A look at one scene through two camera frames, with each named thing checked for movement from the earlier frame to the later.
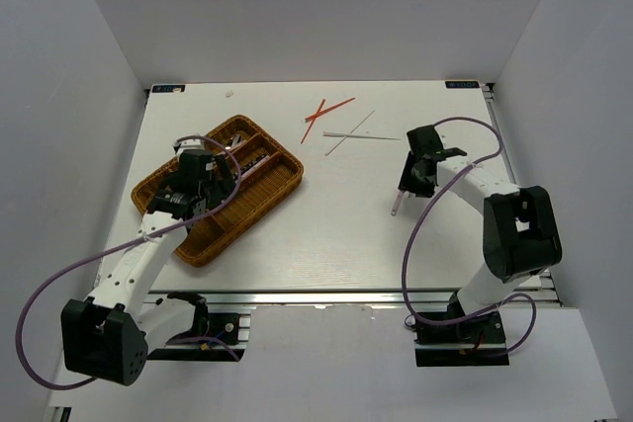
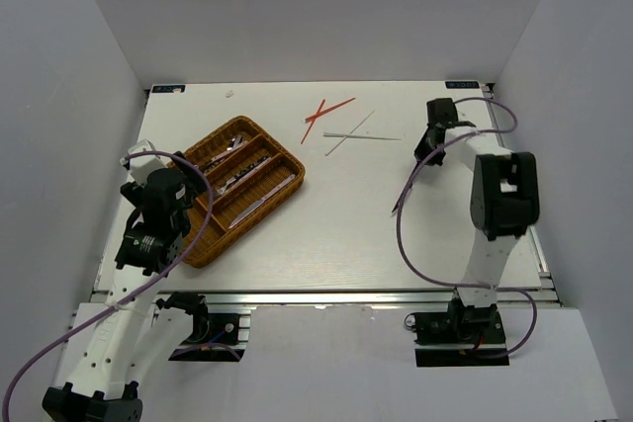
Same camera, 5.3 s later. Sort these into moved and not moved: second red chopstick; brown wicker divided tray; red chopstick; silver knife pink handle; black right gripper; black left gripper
Moved: silver knife pink handle; black right gripper; black left gripper
Not moved: second red chopstick; red chopstick; brown wicker divided tray
